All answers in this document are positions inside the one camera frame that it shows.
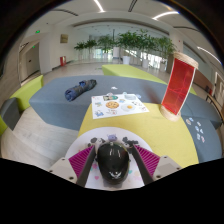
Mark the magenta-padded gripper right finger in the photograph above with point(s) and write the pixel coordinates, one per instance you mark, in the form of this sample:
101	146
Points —
148	161

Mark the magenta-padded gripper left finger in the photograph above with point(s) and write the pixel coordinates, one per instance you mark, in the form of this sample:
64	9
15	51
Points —
81	161

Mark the black computer mouse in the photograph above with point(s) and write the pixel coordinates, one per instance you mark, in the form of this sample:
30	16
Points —
112	163

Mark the white puppy-print mouse pad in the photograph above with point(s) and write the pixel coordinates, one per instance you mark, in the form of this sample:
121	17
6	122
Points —
80	143

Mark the group of small stickers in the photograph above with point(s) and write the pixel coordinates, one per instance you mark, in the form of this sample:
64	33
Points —
189	121

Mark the white sticker sheet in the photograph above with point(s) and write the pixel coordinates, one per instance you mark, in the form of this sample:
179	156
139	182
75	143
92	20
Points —
116	110

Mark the long grey upholstered bench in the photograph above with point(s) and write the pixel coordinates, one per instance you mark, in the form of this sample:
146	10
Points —
53	103

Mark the grey bench with stickers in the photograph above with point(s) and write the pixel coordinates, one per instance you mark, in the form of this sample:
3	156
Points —
211	146

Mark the dark blue folded umbrella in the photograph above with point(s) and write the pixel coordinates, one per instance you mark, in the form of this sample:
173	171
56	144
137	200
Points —
78	90

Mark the dark grey ottoman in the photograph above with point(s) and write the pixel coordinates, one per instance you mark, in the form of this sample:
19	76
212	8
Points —
10	113

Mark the lime green corner bench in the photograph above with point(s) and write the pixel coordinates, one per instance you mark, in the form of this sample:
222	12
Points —
28	93

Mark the lime green upholstered bench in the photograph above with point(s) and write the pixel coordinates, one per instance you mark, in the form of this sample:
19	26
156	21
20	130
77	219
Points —
126	70

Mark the red fire extinguisher box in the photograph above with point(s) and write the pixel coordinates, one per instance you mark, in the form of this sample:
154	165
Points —
62	61

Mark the row of potted plants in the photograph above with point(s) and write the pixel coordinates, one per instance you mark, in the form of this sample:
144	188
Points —
130	41

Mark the green exit sign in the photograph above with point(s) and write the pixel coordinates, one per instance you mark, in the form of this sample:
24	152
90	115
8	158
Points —
37	31

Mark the ceiling strip lights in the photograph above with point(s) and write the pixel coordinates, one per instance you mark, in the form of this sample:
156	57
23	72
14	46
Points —
99	5

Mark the wooden bench with black frame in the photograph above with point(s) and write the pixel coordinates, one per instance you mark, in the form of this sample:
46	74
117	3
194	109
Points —
213	100

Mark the brass wall plaque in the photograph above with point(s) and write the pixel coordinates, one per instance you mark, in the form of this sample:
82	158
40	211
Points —
64	38

